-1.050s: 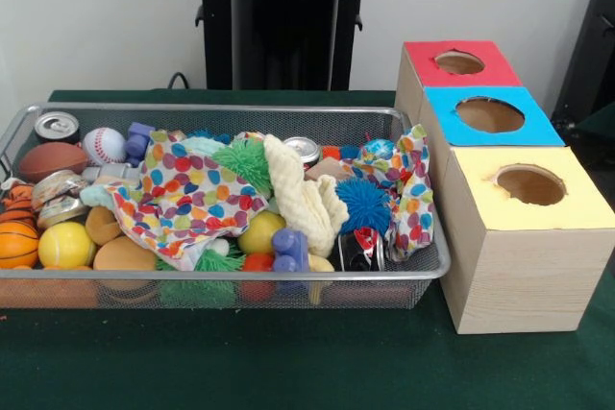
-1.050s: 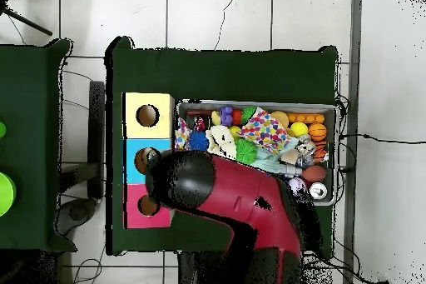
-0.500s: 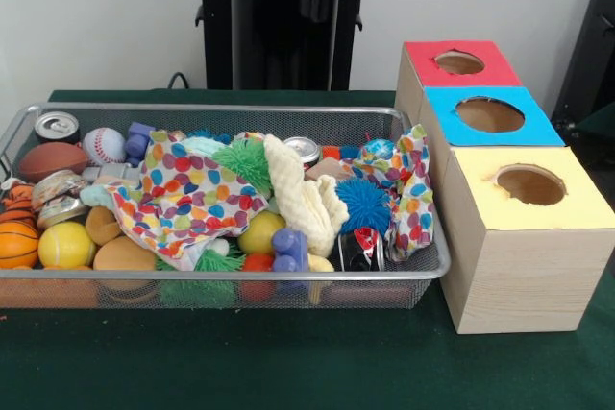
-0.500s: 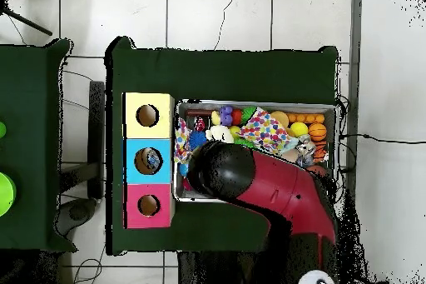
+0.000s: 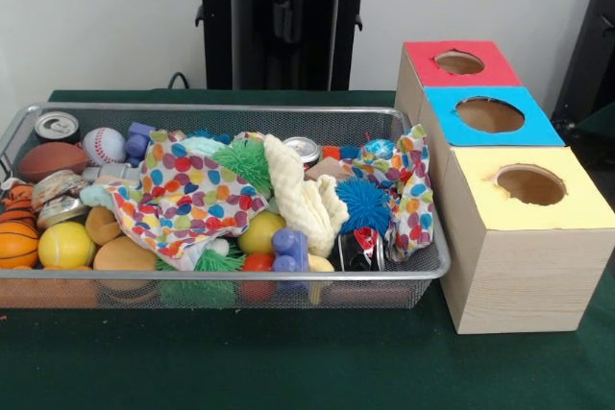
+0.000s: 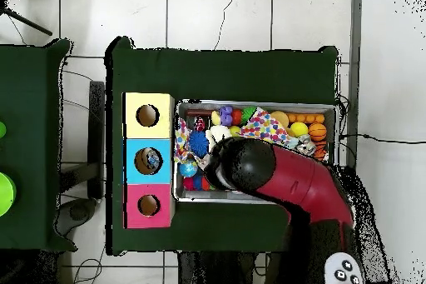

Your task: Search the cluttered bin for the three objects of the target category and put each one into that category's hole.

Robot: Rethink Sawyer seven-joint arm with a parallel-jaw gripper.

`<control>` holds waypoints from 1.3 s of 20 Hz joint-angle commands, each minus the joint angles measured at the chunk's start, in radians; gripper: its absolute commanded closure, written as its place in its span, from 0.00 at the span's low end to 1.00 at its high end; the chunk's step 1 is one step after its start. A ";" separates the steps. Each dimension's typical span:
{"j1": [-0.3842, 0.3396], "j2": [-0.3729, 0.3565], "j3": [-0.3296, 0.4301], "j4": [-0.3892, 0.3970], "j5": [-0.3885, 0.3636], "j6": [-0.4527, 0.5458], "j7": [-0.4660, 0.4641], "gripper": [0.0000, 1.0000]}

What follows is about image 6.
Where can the orange toy basketball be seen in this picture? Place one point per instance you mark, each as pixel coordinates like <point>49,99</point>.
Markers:
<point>317,131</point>

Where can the large bright green round object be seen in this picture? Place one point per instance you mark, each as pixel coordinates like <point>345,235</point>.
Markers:
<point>6,194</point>

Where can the cream yellow cloth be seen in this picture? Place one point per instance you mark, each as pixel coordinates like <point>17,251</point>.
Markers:
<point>216,132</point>

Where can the purple toy block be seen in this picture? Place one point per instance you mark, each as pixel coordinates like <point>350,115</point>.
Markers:
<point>226,115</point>

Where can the shallow clear mesh bin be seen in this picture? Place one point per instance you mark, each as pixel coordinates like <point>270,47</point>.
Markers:
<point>256,104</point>

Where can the dark green side table cloth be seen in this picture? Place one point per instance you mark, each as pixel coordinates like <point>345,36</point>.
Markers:
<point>30,97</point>

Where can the yellow ball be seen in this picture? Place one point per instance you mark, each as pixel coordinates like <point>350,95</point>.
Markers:
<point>299,129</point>

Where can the black tripod leg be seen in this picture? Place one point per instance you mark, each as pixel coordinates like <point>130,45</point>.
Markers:
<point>30,24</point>

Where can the wooden box with three holes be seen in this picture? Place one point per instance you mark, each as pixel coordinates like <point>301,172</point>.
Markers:
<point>131,164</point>

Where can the large polka dot cloth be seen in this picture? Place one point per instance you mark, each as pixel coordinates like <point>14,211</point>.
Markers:
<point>263,127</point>

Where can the crushed clear plastic bottle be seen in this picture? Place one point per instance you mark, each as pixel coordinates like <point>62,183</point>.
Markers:
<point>153,160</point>

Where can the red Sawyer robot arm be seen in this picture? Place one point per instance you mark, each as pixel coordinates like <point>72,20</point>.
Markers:
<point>299,177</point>

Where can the blue spiky ball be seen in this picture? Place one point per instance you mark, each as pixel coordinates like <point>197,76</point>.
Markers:
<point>198,143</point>

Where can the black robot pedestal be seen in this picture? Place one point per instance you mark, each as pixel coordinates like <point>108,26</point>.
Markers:
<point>206,270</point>

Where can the small bright green round object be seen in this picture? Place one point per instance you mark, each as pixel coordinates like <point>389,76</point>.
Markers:
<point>2,129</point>

